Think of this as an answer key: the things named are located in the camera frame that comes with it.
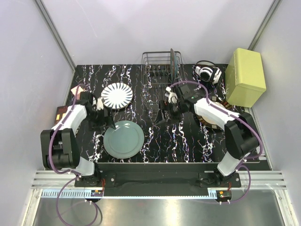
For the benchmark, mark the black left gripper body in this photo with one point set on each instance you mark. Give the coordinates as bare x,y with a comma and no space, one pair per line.
103,118

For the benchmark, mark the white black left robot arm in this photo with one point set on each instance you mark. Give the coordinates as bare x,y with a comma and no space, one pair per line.
60,151

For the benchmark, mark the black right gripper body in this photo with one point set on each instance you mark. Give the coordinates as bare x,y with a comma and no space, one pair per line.
174,110

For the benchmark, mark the pink cube socket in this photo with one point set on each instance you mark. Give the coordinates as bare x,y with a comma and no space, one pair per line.
77,90

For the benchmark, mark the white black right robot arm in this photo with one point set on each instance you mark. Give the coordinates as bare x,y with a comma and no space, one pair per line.
241,134

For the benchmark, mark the brown cream checkered plate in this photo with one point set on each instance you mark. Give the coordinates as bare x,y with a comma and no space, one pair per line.
210,123

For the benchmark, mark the yellow green box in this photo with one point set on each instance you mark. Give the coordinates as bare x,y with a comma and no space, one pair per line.
244,78

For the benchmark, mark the aluminium rail frame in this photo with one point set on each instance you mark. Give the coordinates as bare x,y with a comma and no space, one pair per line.
257,198

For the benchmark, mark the dark wire dish rack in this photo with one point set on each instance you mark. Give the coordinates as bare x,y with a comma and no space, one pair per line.
156,76

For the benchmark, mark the black white headphones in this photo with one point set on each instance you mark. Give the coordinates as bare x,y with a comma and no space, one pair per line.
208,71

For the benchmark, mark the white blue striped plate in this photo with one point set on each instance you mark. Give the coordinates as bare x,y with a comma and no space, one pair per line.
117,96

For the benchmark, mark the dark cover book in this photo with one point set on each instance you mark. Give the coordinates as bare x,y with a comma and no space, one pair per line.
60,113

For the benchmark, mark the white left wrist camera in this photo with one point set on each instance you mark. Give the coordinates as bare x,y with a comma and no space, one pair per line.
98,104

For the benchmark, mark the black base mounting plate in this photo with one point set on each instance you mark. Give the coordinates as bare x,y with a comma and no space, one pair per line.
168,180

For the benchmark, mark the dark blue glazed plate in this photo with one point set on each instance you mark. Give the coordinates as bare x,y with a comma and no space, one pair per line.
173,65

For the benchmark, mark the light teal plate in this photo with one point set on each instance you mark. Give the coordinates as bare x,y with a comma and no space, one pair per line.
125,141

